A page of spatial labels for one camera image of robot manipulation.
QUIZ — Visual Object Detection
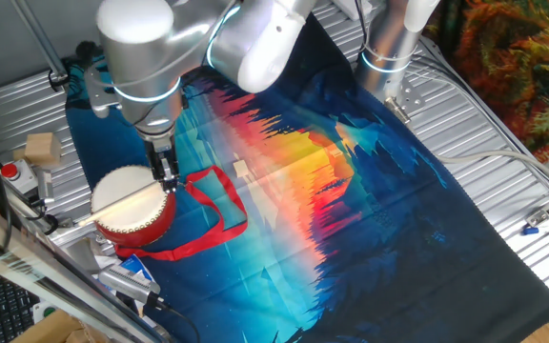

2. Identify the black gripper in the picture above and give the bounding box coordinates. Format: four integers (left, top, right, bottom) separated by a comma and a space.
141, 135, 182, 194

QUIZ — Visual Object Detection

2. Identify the wooden drumstick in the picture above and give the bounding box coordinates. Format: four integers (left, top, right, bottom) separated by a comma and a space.
76, 179, 173, 227

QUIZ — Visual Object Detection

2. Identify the red drum with white skin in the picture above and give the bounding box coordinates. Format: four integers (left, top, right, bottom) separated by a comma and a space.
90, 164, 178, 249

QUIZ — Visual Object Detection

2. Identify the blue tissue packet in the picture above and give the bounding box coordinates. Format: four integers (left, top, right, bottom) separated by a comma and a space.
119, 252, 156, 282

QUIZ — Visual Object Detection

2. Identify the grey metal plate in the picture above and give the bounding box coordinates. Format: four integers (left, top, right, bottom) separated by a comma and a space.
71, 236, 109, 275

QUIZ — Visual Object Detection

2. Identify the grey ribbed device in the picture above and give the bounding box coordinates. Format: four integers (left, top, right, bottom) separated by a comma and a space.
97, 264, 166, 311

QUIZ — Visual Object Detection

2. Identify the large wooden block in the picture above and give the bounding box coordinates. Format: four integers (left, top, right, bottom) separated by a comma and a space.
24, 131, 63, 168

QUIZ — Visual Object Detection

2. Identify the grey box with red button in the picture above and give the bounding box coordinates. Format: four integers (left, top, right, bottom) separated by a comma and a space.
0, 158, 41, 195

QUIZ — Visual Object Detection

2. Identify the white box with green button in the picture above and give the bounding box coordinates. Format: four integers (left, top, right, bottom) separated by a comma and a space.
30, 300, 59, 325

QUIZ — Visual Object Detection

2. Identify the grey metal pole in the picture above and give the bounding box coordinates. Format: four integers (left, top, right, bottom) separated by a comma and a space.
10, 0, 70, 87

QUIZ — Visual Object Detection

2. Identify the cardboard box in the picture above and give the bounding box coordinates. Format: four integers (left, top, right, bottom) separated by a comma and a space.
10, 309, 113, 343

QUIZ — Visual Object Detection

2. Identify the colourful sunset landscape cloth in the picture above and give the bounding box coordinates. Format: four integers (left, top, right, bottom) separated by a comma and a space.
64, 9, 549, 343

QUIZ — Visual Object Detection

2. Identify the colourful patterned fabric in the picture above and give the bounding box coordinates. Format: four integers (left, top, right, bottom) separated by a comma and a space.
421, 0, 549, 166

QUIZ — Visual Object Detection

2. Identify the red drum strap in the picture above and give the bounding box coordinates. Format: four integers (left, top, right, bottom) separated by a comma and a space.
113, 165, 250, 262

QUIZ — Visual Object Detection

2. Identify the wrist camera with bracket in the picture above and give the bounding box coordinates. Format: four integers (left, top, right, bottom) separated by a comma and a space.
74, 41, 126, 120

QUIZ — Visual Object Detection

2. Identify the black cable connector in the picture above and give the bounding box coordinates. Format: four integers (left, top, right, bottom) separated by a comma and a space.
25, 197, 61, 235

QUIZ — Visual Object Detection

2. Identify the black device cable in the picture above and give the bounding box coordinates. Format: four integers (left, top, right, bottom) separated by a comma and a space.
148, 293, 203, 343

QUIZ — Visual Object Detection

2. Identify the aluminium frame bar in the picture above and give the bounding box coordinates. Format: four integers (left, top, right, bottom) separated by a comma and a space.
0, 190, 171, 343

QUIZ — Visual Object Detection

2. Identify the thick grey cable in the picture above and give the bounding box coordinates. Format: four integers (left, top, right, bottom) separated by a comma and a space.
436, 150, 549, 201

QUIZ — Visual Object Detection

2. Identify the small metal bracket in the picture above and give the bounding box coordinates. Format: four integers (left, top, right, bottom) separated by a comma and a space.
525, 209, 549, 228

